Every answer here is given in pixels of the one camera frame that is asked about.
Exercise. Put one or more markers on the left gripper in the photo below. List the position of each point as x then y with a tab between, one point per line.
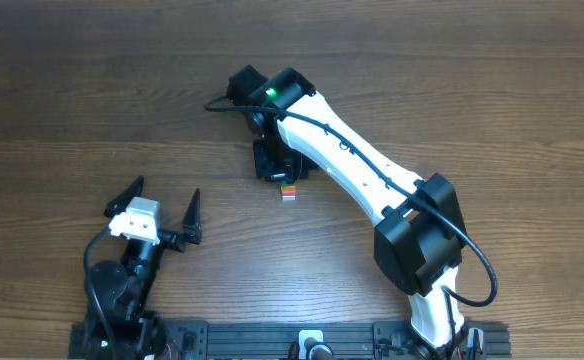
173	241

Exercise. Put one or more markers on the orange cube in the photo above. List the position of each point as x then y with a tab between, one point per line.
289	189

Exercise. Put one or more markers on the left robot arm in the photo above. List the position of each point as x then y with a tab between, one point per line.
122	290

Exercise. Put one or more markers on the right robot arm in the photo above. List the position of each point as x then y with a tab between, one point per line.
347	160

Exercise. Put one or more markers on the white cube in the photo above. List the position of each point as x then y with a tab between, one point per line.
289	198

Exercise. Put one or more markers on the red cube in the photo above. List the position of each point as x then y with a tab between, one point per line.
289	193

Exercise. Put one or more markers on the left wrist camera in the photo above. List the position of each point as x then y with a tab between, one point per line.
137	220

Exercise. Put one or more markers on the mounting rail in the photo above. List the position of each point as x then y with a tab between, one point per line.
262	340

